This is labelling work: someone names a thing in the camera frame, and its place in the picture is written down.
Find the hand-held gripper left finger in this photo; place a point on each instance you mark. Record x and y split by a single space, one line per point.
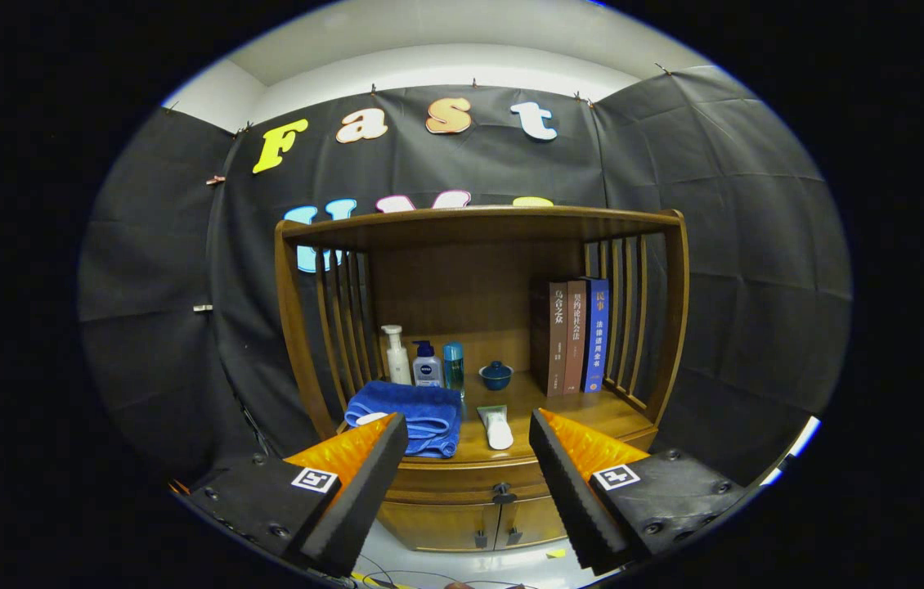
364 483

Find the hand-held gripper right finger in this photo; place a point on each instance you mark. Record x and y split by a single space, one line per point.
568 491

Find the white tube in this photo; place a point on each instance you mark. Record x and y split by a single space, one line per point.
499 429

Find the wooden drawer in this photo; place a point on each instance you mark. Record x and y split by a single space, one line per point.
462 483

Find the wooden cabinet door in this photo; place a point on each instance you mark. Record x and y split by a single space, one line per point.
429 523
536 519

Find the wooden countertop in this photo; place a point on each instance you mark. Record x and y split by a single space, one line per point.
601 409

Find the wooden cabinet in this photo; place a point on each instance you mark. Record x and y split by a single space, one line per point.
462 303

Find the blue folded towel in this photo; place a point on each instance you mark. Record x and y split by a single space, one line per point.
421 409

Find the white pump bottle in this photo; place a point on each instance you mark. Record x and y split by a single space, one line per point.
398 364

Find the white bottle with blue cap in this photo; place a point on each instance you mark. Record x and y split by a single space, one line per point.
428 372

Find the dark blue lidded cup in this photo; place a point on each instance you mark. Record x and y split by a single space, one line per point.
496 376

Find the slim teal bottle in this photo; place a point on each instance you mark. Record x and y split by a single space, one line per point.
454 368

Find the reddish brown book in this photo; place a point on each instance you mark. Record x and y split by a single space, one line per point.
575 343

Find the dark brown book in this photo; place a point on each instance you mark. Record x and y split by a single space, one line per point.
550 343

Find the blue book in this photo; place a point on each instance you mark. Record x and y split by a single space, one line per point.
596 335

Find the black backdrop cloth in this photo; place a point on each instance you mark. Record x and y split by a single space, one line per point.
740 245

